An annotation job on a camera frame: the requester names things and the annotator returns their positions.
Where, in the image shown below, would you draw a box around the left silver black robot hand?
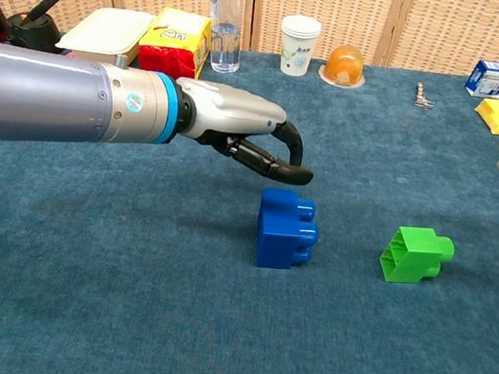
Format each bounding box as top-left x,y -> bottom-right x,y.
163,76 -> 326,189

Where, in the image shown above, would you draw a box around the blue building block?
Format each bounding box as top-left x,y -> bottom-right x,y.
250,185 -> 327,276

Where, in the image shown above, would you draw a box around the green building block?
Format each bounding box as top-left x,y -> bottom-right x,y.
375,221 -> 458,292

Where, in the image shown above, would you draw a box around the clear water bottle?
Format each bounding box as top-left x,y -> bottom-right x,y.
199,0 -> 250,76

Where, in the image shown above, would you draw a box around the yellow red snack bag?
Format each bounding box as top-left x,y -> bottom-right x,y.
133,3 -> 217,83

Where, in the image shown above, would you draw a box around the white paper cup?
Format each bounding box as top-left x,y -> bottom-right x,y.
274,12 -> 324,80

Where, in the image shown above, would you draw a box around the small metal screw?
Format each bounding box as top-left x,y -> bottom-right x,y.
412,81 -> 437,112

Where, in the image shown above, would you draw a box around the orange jelly cup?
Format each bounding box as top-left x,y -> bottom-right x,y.
316,40 -> 370,90

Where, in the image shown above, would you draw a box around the beige lunch box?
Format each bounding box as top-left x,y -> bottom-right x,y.
53,0 -> 157,71

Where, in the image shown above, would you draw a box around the woven wooden folding screen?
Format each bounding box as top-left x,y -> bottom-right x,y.
0,0 -> 499,88

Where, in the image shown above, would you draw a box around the blue carpet mat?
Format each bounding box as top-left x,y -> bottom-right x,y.
0,10 -> 499,374

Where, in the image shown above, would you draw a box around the black lidded cup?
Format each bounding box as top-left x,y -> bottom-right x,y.
3,0 -> 72,55

